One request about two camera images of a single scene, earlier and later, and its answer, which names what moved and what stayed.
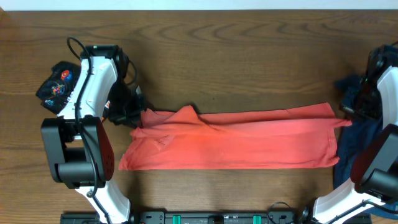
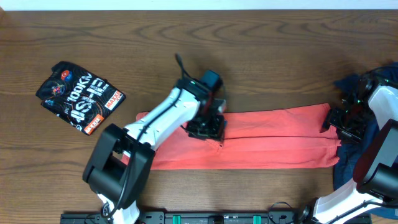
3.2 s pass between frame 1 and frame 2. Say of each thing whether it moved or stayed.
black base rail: stayed
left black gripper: moved
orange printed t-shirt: stayed
